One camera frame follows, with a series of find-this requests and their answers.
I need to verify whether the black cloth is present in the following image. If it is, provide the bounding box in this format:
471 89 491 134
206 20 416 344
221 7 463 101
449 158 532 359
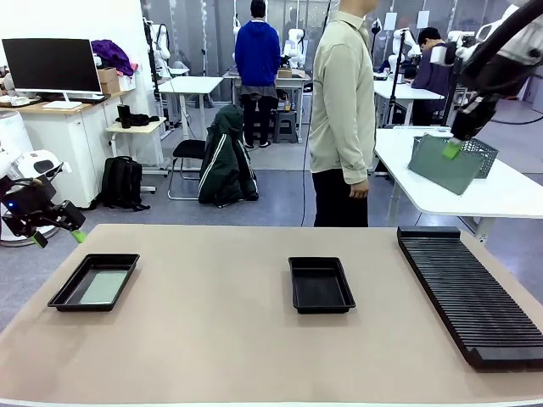
126 113 160 127

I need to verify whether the black tripod stand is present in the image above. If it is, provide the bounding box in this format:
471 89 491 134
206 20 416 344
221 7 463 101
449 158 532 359
388 27 411 128
143 17 163 103

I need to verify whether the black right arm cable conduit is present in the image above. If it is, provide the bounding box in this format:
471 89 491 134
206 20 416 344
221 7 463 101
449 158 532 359
460 0 543 97

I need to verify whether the white background table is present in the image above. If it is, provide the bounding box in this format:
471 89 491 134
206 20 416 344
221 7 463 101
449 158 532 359
157 75 225 141
372 79 445 128

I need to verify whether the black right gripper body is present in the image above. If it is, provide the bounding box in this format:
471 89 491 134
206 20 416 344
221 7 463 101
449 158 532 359
450 96 498 141

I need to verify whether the black ESD tray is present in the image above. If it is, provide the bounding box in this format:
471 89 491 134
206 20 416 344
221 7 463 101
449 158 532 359
47 253 141 314
288 256 356 315

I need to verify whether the person in blue hoodie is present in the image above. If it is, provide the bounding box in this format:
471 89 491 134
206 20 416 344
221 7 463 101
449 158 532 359
233 0 282 149

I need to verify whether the black slotted board rack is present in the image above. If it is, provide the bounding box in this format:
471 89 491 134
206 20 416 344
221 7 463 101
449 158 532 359
396 226 543 369

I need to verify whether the cardboard box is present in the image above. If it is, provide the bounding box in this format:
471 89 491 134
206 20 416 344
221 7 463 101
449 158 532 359
97 67 121 95

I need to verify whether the black computer monitor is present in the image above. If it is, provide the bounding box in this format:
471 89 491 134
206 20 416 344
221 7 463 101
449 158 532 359
2 37 103 103

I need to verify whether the white keyboard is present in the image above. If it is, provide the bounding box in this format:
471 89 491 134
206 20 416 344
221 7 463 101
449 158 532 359
42 100 84 111

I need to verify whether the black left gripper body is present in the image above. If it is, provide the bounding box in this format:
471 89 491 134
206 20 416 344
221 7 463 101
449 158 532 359
0 180 56 237

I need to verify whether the grey step stool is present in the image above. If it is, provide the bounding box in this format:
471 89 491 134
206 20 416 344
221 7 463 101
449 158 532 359
273 110 300 144

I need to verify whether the small wooden-top side table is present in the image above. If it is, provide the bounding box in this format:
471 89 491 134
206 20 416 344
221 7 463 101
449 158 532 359
105 117 167 194

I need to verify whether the wooden-top background table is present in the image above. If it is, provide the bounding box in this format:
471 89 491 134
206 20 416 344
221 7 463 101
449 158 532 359
222 70 313 128

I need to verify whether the black chair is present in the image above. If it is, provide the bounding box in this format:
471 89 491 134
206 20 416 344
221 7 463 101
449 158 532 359
168 138 209 201

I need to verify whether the black backpack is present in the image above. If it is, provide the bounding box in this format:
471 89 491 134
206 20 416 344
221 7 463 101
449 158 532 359
100 155 150 212

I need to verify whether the purple cloth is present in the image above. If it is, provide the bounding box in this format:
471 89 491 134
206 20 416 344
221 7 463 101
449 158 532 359
91 40 139 77

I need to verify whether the grey mesh basket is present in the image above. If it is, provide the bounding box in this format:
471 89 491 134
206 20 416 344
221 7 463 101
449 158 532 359
410 136 500 179

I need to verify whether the beige-sleeved right forearm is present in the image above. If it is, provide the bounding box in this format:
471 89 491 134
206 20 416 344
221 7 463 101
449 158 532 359
334 135 369 184

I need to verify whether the person in purple hoodie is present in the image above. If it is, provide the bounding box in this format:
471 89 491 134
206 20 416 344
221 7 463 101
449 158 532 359
411 26 459 127

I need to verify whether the dark green striped jacket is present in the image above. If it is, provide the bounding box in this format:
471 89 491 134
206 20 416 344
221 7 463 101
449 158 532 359
198 104 260 209

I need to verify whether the white cabinet with wooden top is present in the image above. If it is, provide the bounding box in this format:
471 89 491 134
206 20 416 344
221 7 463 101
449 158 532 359
0 91 124 209

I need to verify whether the large white side table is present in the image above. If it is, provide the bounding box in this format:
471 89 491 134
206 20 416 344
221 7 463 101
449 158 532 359
375 126 543 245

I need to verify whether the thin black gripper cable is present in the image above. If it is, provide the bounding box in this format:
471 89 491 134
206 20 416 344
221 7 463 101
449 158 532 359
490 112 543 126

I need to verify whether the green circuit board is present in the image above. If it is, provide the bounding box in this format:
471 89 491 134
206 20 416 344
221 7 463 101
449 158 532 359
78 270 130 305
407 133 481 196

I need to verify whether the person in beige shirt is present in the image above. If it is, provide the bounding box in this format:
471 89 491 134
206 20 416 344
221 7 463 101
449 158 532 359
308 0 381 228

